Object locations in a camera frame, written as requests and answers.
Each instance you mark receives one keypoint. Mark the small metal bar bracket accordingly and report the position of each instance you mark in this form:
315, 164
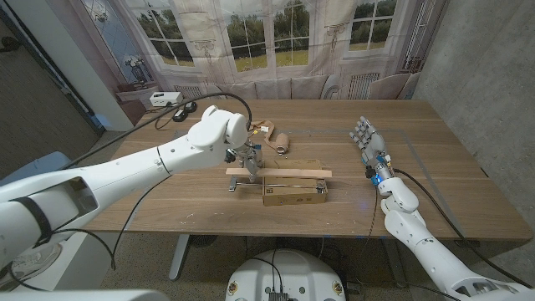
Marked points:
321, 186
232, 186

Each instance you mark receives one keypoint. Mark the tan elastic arm wrap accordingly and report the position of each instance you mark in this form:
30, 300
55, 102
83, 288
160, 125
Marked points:
283, 140

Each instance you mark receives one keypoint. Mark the grey table leg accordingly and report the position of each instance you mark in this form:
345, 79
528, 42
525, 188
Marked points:
179, 255
395, 259

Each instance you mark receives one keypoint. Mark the flat cardboard box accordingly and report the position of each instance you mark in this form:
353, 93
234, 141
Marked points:
292, 194

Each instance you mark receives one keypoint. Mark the printed window backdrop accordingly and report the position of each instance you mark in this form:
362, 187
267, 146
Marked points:
251, 25

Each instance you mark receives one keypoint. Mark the black power adapter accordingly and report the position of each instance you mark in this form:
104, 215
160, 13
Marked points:
191, 107
179, 115

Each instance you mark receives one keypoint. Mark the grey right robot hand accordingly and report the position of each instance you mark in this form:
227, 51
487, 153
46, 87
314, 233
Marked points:
372, 144

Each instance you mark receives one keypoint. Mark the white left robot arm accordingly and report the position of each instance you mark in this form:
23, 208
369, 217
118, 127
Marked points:
125, 171

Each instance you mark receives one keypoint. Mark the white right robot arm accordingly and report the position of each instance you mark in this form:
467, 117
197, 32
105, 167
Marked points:
418, 238

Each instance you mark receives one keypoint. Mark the grey sneaker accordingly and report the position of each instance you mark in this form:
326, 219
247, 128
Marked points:
37, 263

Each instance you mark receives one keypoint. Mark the long wooden bar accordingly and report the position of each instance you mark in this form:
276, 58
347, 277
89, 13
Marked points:
292, 172

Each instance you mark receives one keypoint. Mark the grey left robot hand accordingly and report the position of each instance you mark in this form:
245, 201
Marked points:
252, 159

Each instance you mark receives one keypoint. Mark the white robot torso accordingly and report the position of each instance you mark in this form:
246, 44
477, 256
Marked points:
288, 271

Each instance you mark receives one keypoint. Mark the white power strip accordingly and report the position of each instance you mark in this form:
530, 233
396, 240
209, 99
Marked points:
161, 99

